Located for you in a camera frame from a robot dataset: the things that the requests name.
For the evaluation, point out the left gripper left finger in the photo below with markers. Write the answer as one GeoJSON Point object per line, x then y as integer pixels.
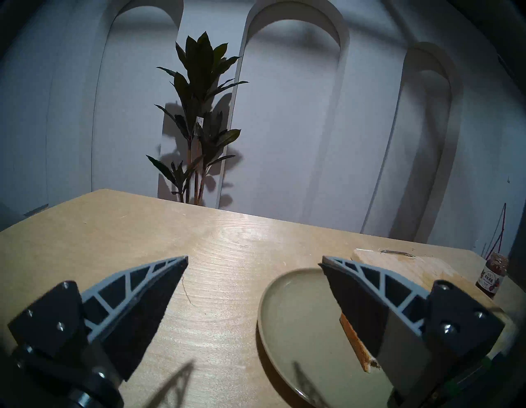
{"type": "Point", "coordinates": [135, 321]}

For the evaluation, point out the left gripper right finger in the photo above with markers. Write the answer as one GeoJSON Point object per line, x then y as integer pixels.
{"type": "Point", "coordinates": [370, 312]}

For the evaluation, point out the round green plate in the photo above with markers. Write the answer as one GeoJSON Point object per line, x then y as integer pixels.
{"type": "Point", "coordinates": [296, 329]}

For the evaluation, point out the slice of bread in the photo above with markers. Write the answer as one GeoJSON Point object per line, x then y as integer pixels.
{"type": "Point", "coordinates": [357, 345]}

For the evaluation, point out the glass jam jar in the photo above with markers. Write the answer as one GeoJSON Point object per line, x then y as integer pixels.
{"type": "Point", "coordinates": [491, 275]}

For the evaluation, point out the wooden cutting board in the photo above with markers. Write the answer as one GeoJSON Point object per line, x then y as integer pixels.
{"type": "Point", "coordinates": [419, 267]}

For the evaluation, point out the tall potted leafy plant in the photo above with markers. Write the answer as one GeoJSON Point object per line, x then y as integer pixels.
{"type": "Point", "coordinates": [201, 74]}

